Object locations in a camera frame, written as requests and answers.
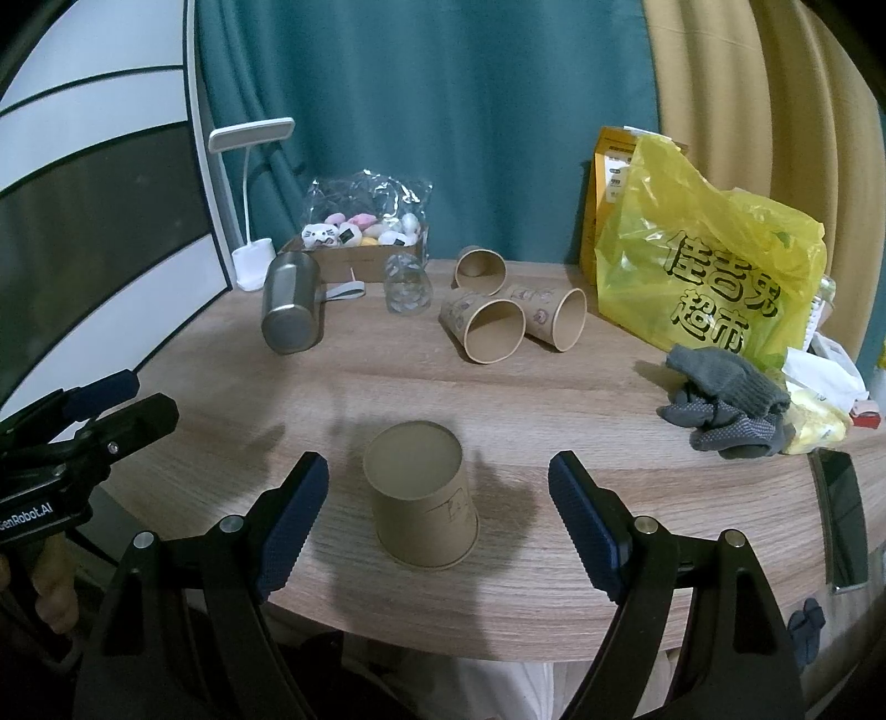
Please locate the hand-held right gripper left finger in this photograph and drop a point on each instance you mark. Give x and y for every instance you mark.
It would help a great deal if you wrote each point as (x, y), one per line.
(294, 526)

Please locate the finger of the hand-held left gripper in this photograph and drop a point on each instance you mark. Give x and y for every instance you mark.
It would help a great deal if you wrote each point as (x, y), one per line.
(104, 389)
(142, 422)

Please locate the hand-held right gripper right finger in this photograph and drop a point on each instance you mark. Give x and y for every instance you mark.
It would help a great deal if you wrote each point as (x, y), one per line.
(585, 529)

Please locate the brown paper cup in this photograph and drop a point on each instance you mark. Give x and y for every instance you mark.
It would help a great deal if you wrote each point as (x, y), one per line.
(554, 318)
(479, 266)
(422, 498)
(493, 331)

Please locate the person's left hand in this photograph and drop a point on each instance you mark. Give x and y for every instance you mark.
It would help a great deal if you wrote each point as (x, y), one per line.
(57, 595)

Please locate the stainless steel tumbler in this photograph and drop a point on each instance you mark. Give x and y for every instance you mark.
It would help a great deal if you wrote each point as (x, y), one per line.
(291, 304)

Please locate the grey knitted gloves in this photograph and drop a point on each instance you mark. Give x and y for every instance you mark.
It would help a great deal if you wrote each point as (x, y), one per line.
(727, 401)

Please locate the white desk lamp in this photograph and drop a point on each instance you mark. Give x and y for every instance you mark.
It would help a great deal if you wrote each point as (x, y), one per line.
(250, 201)

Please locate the dark blue slipper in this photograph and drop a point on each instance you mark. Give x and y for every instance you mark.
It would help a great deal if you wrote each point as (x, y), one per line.
(806, 626)

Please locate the black smartphone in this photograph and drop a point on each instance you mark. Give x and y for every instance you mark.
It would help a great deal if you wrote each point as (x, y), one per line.
(841, 516)

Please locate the yellow snack packet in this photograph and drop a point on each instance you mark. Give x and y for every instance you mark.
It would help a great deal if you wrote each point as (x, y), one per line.
(820, 422)

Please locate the cardboard box of plush toys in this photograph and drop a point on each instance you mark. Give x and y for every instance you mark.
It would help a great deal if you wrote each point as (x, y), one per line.
(346, 257)

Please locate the clear glass jar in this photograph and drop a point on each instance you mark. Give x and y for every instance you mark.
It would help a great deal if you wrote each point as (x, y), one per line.
(407, 287)

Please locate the white tissue pack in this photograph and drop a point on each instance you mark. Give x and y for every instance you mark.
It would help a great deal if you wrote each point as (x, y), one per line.
(824, 370)

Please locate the yellow plastic shopping bag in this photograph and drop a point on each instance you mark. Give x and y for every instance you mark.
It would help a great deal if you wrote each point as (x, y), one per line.
(699, 263)

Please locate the small red box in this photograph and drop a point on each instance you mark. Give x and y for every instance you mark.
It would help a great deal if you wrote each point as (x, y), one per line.
(869, 417)

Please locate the clear crinkled plastic bag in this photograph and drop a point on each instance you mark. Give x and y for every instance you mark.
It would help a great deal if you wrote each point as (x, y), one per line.
(367, 194)

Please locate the orange paper package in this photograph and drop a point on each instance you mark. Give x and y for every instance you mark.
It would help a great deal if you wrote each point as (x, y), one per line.
(608, 187)

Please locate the teal curtain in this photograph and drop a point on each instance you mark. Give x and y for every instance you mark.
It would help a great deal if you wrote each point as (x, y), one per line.
(443, 104)

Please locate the beige curtain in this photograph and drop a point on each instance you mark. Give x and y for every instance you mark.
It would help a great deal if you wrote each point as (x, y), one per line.
(754, 90)

